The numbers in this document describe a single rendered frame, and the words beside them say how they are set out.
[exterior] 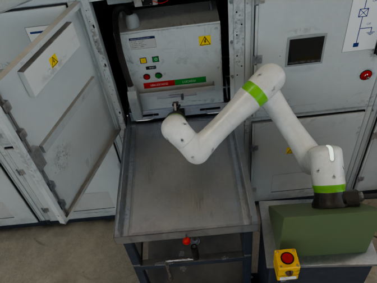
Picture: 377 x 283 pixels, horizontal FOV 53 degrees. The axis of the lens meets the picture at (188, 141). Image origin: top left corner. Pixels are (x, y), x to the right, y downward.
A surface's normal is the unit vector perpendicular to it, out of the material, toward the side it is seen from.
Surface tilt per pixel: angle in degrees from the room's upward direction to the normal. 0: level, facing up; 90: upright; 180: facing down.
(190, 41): 90
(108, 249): 0
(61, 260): 0
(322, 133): 90
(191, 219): 0
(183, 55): 90
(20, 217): 93
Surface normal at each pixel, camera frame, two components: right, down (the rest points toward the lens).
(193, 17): -0.10, -0.70
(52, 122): 0.95, 0.14
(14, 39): 0.04, 0.71
